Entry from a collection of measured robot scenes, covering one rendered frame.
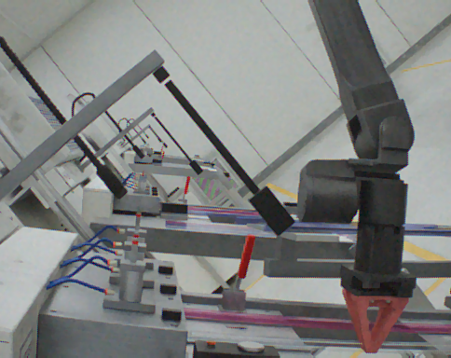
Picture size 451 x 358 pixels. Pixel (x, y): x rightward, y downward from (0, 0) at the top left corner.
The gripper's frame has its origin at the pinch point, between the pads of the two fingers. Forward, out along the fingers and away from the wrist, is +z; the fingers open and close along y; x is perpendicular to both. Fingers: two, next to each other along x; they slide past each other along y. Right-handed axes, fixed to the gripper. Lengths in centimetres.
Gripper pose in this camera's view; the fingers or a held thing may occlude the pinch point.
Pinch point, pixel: (369, 345)
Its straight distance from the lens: 84.9
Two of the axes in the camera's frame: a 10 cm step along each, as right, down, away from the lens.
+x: 9.9, 0.6, 1.1
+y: 1.1, 0.2, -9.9
